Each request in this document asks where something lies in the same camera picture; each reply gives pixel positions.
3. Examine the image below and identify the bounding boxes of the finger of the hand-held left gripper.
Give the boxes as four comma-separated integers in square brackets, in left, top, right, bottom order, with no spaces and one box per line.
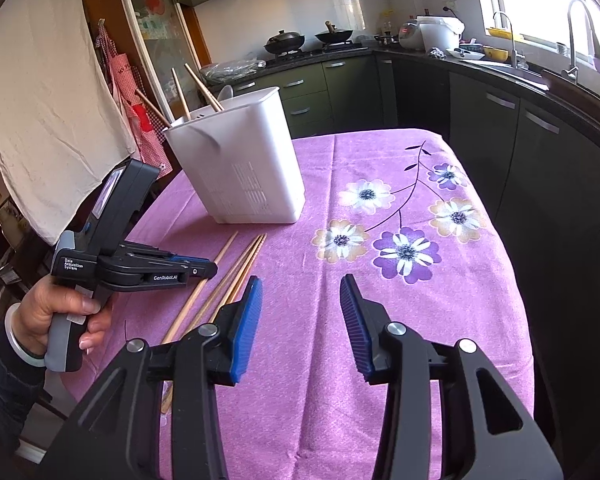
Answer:
[171,254,219,281]

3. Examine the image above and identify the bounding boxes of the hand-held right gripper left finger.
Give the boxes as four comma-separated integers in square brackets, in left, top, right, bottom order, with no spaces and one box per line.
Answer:
[45,275,264,480]

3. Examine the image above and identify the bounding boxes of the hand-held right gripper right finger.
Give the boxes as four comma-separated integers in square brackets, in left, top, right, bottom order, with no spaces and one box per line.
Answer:
[339,273,564,480]

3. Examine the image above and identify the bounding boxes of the row of light bamboo chopsticks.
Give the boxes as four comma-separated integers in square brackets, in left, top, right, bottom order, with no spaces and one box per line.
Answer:
[159,230,269,417]

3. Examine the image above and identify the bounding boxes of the white plastic utensil holder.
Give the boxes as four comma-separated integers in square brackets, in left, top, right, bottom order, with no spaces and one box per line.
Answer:
[160,86,307,225]

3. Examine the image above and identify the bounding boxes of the single light bamboo chopstick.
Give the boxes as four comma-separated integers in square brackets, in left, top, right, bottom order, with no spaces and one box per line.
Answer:
[171,68,192,121]

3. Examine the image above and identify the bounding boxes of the person's left forearm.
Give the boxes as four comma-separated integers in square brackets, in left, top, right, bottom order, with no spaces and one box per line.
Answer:
[0,320,47,457]

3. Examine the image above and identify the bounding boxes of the person's left hand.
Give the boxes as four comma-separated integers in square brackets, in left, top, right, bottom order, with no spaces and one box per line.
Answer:
[17,275,114,357]

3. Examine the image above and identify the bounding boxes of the purple floral tablecloth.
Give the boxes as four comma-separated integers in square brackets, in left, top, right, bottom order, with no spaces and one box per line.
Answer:
[60,128,537,480]

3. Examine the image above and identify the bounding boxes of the red checkered apron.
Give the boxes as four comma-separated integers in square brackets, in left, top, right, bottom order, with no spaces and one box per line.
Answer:
[95,21,174,179]

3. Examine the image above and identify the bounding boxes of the white hanging cloth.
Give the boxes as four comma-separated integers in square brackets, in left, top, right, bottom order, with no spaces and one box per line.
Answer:
[0,0,140,247]

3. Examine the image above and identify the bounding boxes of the pale jade bangle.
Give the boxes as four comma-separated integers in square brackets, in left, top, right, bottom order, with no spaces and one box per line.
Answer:
[5,304,47,367]

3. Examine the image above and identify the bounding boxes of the clear plastic bags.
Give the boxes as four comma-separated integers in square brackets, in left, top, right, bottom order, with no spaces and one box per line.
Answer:
[199,58,269,86]

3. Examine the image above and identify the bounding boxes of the sliding glass door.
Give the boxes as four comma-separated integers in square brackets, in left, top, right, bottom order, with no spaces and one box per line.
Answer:
[112,0,202,128]

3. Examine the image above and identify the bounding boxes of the black lidded wok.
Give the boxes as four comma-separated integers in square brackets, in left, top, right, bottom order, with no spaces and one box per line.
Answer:
[263,29,306,56]

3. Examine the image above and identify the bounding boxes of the green kitchen base cabinets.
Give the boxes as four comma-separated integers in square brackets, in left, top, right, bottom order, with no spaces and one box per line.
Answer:
[250,52,600,341]

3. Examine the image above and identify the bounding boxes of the gas stove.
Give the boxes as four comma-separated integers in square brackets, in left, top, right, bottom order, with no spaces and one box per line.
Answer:
[264,42,372,62]

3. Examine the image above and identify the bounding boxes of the black open wok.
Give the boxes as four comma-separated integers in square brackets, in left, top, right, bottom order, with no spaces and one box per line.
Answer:
[314,20,355,45]

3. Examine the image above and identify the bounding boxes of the rice cooker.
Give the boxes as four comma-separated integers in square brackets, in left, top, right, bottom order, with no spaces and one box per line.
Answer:
[397,20,424,51]

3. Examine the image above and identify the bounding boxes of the steel sink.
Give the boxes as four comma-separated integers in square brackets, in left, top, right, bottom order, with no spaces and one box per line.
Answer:
[472,58,552,92]

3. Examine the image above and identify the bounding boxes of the white plastic appliance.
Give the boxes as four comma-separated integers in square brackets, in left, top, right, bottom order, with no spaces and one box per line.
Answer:
[416,15,465,52]

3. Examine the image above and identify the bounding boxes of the black kitchen countertop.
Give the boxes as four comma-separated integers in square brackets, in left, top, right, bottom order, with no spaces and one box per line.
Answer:
[252,46,600,147]

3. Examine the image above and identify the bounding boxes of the small steel faucet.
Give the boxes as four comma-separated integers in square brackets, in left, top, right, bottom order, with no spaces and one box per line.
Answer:
[492,10,527,69]

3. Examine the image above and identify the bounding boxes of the tall steel faucet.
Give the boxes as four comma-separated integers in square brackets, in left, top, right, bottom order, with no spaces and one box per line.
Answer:
[561,0,600,87]

